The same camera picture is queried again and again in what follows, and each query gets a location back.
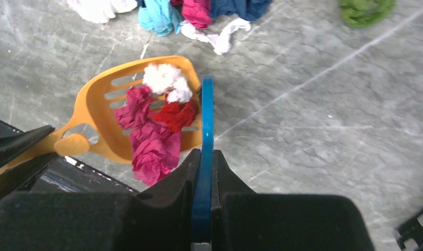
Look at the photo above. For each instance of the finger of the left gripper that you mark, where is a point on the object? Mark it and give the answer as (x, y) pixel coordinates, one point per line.
(24, 176)
(22, 147)

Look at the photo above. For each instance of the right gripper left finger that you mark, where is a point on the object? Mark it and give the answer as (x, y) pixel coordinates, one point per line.
(158, 218)

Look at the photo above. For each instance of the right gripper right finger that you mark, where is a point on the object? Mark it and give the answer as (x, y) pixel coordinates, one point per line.
(243, 219)

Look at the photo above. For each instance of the blue hand brush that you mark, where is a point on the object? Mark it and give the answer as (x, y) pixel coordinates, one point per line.
(201, 209)

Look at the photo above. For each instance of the orange slotted scoop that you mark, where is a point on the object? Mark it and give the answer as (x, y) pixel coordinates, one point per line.
(92, 127)

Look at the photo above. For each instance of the large magenta paper scrap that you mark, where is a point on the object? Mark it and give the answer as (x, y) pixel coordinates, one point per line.
(155, 148)

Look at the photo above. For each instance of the red paper scrap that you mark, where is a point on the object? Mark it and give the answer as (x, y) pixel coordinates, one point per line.
(176, 115)

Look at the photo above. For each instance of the black poker chip case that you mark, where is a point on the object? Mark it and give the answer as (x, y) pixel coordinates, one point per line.
(409, 235)

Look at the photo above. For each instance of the long white paper scrap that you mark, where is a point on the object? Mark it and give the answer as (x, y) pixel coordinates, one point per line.
(220, 42)

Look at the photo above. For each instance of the light blue paper scrap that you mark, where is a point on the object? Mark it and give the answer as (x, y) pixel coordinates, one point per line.
(159, 17)

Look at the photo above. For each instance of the small magenta paper scrap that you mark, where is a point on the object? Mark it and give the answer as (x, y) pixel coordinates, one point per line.
(197, 12)

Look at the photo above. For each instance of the navy paper scrap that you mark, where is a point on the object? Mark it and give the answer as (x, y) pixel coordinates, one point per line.
(249, 10)

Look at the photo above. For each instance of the green paper scrap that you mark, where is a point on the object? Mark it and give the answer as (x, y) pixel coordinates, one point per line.
(365, 13)

